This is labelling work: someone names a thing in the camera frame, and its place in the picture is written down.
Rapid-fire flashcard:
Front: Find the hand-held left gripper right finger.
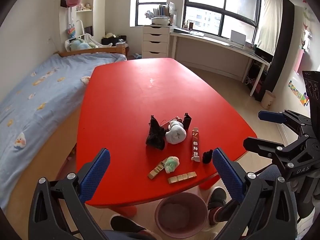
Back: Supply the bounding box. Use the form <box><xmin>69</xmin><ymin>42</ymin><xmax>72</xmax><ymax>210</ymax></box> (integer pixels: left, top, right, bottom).
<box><xmin>212</xmin><ymin>147</ymin><xmax>298</xmax><ymax>240</ymax></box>

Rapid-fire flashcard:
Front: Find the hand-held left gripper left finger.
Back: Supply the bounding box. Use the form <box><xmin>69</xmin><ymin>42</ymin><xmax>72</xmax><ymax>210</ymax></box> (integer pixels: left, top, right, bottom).
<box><xmin>28</xmin><ymin>148</ymin><xmax>112</xmax><ymax>240</ymax></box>

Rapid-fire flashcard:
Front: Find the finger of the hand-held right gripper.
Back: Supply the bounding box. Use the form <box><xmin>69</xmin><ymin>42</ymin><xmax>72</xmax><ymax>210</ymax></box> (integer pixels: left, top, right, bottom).
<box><xmin>258</xmin><ymin>109</ymin><xmax>312</xmax><ymax>130</ymax></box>
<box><xmin>243</xmin><ymin>137</ymin><xmax>304</xmax><ymax>165</ymax></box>

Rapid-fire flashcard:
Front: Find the small black scrap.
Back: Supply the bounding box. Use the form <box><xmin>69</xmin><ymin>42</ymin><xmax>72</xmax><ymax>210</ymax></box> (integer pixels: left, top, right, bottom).
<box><xmin>202</xmin><ymin>149</ymin><xmax>213</xmax><ymax>165</ymax></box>

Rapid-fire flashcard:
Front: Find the beige block strip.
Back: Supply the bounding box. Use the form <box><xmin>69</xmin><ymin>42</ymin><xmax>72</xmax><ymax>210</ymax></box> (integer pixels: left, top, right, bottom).
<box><xmin>167</xmin><ymin>171</ymin><xmax>197</xmax><ymax>183</ymax></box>
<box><xmin>147</xmin><ymin>162</ymin><xmax>165</xmax><ymax>180</ymax></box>

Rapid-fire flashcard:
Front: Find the red paper sleeve wrapper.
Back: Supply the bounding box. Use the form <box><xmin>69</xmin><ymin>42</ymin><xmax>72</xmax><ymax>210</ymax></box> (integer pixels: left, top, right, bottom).
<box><xmin>191</xmin><ymin>127</ymin><xmax>202</xmax><ymax>162</ymax></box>

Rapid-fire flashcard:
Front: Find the green white wrapper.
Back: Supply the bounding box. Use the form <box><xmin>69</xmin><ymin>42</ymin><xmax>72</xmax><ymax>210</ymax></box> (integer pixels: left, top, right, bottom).
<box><xmin>164</xmin><ymin>156</ymin><xmax>180</xmax><ymax>174</ymax></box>

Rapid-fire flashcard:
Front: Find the black binder clip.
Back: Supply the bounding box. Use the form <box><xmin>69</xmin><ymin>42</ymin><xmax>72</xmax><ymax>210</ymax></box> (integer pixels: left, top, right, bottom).
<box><xmin>183</xmin><ymin>112</ymin><xmax>192</xmax><ymax>130</ymax></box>

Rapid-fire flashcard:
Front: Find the pink wastebasket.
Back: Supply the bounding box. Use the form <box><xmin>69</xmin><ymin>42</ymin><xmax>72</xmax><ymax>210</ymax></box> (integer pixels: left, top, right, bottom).
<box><xmin>154</xmin><ymin>192</ymin><xmax>208</xmax><ymax>239</ymax></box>

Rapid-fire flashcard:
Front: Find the person's right forearm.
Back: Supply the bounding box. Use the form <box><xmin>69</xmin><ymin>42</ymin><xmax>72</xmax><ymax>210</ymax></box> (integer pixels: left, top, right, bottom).
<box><xmin>290</xmin><ymin>177</ymin><xmax>320</xmax><ymax>218</ymax></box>

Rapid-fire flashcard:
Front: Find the cream small wastebasket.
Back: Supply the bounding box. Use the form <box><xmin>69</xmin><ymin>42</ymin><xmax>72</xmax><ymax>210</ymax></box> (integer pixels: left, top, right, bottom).
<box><xmin>261</xmin><ymin>90</ymin><xmax>276</xmax><ymax>110</ymax></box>

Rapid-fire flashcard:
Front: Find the person's right shoe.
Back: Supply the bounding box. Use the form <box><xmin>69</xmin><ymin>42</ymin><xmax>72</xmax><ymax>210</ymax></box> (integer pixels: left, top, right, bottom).
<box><xmin>207</xmin><ymin>187</ymin><xmax>227</xmax><ymax>227</ymax></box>

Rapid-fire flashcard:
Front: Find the white rolled sock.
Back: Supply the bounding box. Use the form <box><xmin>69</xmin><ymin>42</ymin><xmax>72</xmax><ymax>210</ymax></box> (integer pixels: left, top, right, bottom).
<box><xmin>165</xmin><ymin>121</ymin><xmax>187</xmax><ymax>145</ymax></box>

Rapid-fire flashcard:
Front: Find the red snack wrapper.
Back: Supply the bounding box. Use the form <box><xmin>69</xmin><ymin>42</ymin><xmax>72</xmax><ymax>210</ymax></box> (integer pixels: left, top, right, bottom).
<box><xmin>160</xmin><ymin>116</ymin><xmax>184</xmax><ymax>130</ymax></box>

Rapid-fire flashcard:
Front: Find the white desk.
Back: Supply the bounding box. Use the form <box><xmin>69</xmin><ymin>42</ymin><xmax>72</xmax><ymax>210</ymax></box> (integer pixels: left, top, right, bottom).
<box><xmin>169</xmin><ymin>29</ymin><xmax>270</xmax><ymax>97</ymax></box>

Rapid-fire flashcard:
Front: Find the black white leaning panel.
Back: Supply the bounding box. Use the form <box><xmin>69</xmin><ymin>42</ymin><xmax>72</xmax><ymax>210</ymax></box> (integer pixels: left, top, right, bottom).
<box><xmin>255</xmin><ymin>0</ymin><xmax>295</xmax><ymax>103</ymax></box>

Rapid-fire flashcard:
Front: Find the red table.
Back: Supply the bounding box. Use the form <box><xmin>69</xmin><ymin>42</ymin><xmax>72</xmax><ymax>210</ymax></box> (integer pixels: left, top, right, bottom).
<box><xmin>75</xmin><ymin>58</ymin><xmax>258</xmax><ymax>215</ymax></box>

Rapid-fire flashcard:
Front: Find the blue patterned bed blanket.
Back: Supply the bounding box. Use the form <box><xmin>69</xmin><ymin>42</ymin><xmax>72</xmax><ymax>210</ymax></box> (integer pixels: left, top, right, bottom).
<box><xmin>0</xmin><ymin>52</ymin><xmax>127</xmax><ymax>210</ymax></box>

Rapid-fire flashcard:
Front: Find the black framed window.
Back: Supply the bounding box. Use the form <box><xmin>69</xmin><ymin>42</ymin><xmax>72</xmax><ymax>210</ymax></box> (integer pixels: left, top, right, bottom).
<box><xmin>135</xmin><ymin>0</ymin><xmax>262</xmax><ymax>40</ymax></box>

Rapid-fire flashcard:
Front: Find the green blue plush toy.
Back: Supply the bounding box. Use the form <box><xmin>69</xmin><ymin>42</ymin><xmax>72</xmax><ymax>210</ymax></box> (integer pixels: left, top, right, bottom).
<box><xmin>65</xmin><ymin>37</ymin><xmax>99</xmax><ymax>51</ymax></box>

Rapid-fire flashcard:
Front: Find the black box with hat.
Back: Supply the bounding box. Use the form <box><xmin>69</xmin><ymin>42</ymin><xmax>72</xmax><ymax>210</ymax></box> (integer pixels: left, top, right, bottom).
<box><xmin>101</xmin><ymin>33</ymin><xmax>120</xmax><ymax>47</ymax></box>

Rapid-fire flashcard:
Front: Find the white drawer unit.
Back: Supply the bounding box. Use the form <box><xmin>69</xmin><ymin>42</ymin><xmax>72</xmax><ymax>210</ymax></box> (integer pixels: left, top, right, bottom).
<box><xmin>142</xmin><ymin>25</ymin><xmax>171</xmax><ymax>60</ymax></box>

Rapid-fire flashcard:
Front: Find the white basin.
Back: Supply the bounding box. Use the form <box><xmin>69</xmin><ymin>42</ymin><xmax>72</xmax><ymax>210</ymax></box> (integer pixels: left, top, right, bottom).
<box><xmin>151</xmin><ymin>17</ymin><xmax>172</xmax><ymax>26</ymax></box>

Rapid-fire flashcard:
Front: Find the books and clutter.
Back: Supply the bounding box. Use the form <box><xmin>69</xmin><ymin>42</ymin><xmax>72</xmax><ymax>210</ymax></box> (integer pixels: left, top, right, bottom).
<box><xmin>156</xmin><ymin>2</ymin><xmax>178</xmax><ymax>25</ymax></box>

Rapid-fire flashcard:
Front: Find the colourful wall poster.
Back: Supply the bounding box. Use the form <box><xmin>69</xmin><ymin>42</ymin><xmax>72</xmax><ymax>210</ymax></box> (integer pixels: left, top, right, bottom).
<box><xmin>287</xmin><ymin>80</ymin><xmax>310</xmax><ymax>105</ymax></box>

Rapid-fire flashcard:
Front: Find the pink wall paper sheet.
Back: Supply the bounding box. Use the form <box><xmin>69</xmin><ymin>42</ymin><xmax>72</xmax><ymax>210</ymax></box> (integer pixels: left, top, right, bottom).
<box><xmin>294</xmin><ymin>49</ymin><xmax>304</xmax><ymax>73</ymax></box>

